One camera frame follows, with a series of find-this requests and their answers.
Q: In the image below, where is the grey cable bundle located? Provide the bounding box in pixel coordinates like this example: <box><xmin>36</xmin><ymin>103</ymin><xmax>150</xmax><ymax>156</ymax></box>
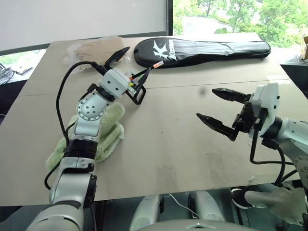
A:
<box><xmin>0</xmin><ymin>62</ymin><xmax>13</xmax><ymax>86</ymax></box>

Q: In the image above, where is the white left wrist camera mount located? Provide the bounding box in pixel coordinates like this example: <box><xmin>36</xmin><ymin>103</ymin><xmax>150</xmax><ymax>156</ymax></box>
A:
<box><xmin>99</xmin><ymin>68</ymin><xmax>132</xmax><ymax>100</ymax></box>

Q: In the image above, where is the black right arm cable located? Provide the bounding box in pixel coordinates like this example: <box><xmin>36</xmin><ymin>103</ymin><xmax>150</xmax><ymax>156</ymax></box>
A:
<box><xmin>249</xmin><ymin>113</ymin><xmax>301</xmax><ymax>187</ymax></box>

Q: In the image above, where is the silver right robot leg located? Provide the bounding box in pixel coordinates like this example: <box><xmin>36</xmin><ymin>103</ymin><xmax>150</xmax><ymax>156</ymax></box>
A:
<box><xmin>189</xmin><ymin>190</ymin><xmax>226</xmax><ymax>222</ymax></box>

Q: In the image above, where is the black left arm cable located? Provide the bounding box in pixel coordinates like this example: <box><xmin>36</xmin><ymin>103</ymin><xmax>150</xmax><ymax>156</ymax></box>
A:
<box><xmin>44</xmin><ymin>61</ymin><xmax>107</xmax><ymax>191</ymax></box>

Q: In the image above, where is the light green towel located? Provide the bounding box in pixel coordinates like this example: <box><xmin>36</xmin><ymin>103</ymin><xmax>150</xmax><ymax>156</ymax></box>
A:
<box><xmin>45</xmin><ymin>102</ymin><xmax>126</xmax><ymax>174</ymax></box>

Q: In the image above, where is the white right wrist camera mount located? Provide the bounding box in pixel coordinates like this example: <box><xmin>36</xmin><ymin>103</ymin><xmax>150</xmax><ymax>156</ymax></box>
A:
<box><xmin>249</xmin><ymin>82</ymin><xmax>280</xmax><ymax>140</ymax></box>

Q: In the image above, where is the thin white cable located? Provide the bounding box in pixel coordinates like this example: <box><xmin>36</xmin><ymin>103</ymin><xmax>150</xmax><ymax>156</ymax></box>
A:
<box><xmin>167</xmin><ymin>193</ymin><xmax>201</xmax><ymax>219</ymax></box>

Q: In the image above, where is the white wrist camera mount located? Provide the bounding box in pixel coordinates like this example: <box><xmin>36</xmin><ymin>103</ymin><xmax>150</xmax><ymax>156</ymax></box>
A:
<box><xmin>99</xmin><ymin>68</ymin><xmax>132</xmax><ymax>100</ymax></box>
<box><xmin>249</xmin><ymin>82</ymin><xmax>280</xmax><ymax>140</ymax></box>

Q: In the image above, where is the grey flat device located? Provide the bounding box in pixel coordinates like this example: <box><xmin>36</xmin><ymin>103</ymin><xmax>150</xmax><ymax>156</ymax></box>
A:
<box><xmin>12</xmin><ymin>63</ymin><xmax>34</xmax><ymax>75</ymax></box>

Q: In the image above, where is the black racket bag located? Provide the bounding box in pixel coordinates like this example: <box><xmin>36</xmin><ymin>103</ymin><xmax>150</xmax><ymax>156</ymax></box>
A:
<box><xmin>133</xmin><ymin>37</ymin><xmax>272</xmax><ymax>69</ymax></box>

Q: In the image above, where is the clear plastic bag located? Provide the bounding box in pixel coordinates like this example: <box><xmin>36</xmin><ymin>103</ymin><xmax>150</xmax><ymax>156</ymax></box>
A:
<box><xmin>62</xmin><ymin>36</ymin><xmax>127</xmax><ymax>73</ymax></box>

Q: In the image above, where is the silver robot leg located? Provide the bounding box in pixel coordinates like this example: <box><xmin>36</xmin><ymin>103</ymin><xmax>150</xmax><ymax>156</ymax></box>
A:
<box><xmin>189</xmin><ymin>190</ymin><xmax>226</xmax><ymax>222</ymax></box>
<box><xmin>129</xmin><ymin>194</ymin><xmax>165</xmax><ymax>231</ymax></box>

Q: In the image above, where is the pale person's hand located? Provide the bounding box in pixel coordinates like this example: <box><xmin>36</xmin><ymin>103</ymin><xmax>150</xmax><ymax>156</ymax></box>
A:
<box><xmin>244</xmin><ymin>182</ymin><xmax>307</xmax><ymax>227</ymax></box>

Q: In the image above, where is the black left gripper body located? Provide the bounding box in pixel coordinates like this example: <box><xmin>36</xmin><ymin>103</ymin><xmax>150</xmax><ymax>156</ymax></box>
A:
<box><xmin>125</xmin><ymin>71</ymin><xmax>147</xmax><ymax>106</ymax></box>

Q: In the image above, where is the black and white shoe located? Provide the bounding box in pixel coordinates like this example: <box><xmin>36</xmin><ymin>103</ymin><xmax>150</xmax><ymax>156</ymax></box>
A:
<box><xmin>230</xmin><ymin>188</ymin><xmax>256</xmax><ymax>209</ymax></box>

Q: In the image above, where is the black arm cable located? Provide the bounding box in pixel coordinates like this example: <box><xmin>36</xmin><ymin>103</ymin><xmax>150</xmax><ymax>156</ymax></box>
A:
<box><xmin>44</xmin><ymin>61</ymin><xmax>107</xmax><ymax>191</ymax></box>
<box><xmin>249</xmin><ymin>113</ymin><xmax>301</xmax><ymax>187</ymax></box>

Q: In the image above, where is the silver left robot leg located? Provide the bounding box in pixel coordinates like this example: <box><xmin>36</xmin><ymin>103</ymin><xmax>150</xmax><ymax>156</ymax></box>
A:
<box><xmin>129</xmin><ymin>194</ymin><xmax>165</xmax><ymax>231</ymax></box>

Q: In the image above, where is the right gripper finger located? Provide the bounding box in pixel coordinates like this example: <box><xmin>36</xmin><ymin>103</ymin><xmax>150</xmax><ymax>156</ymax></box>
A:
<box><xmin>196</xmin><ymin>112</ymin><xmax>239</xmax><ymax>142</ymax></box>
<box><xmin>211</xmin><ymin>88</ymin><xmax>253</xmax><ymax>104</ymax></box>

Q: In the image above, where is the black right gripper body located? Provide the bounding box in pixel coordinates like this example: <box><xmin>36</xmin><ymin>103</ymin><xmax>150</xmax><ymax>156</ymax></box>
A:
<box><xmin>231</xmin><ymin>94</ymin><xmax>268</xmax><ymax>141</ymax></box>

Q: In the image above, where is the grey robot torso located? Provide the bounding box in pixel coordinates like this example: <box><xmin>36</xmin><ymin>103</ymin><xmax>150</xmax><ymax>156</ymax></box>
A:
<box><xmin>141</xmin><ymin>217</ymin><xmax>247</xmax><ymax>231</ymax></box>

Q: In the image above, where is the dark window frame post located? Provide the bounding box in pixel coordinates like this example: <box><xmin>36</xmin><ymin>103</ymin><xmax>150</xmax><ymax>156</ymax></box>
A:
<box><xmin>166</xmin><ymin>0</ymin><xmax>174</xmax><ymax>37</ymax></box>

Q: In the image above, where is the brown cardboard box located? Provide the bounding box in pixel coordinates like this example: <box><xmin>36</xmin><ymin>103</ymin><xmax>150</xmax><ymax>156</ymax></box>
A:
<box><xmin>299</xmin><ymin>35</ymin><xmax>308</xmax><ymax>61</ymax></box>

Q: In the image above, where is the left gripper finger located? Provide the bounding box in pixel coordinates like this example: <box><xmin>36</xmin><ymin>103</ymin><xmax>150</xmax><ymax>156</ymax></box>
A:
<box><xmin>104</xmin><ymin>46</ymin><xmax>131</xmax><ymax>70</ymax></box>
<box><xmin>136</xmin><ymin>66</ymin><xmax>154</xmax><ymax>85</ymax></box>

